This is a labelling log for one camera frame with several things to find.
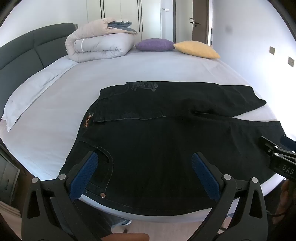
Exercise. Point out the yellow cushion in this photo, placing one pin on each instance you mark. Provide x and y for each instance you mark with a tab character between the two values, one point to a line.
196	48

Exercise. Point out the bed with white sheet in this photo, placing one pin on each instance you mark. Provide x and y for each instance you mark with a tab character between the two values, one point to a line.
138	69

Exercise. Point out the person's leg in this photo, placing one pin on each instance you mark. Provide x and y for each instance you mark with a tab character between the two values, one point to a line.
129	237

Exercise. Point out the folded beige white duvet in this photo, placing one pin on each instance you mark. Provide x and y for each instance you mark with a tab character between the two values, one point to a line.
99	46

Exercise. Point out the brown door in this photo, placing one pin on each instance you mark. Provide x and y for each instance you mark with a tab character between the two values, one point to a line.
200	11

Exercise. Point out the person's right forearm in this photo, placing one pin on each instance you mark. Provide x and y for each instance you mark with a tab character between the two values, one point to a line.
288	199

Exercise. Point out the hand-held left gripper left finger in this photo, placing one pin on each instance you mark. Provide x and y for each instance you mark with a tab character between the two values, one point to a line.
84	176

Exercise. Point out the white wardrobe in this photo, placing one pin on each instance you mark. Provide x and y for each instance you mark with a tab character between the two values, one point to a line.
127	16

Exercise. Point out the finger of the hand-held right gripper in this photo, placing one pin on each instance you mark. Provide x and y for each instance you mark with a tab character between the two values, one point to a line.
288	142
268	144

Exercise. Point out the dark nightstand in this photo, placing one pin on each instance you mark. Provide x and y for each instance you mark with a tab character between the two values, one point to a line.
8	176

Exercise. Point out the black denim pants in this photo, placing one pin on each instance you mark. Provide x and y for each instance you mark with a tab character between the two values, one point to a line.
150	143

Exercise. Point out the grey wall socket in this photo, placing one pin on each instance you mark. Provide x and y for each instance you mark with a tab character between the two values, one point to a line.
291	61
272	50

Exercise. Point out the purple cushion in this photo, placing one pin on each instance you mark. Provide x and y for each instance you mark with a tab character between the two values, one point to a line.
153	45

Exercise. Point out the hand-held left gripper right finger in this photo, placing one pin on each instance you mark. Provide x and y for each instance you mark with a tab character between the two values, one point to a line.
205	176

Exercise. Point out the white pillow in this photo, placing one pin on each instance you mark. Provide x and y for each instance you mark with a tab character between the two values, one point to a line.
34	85

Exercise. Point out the dark grey padded headboard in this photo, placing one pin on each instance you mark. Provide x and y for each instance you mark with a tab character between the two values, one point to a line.
23	53

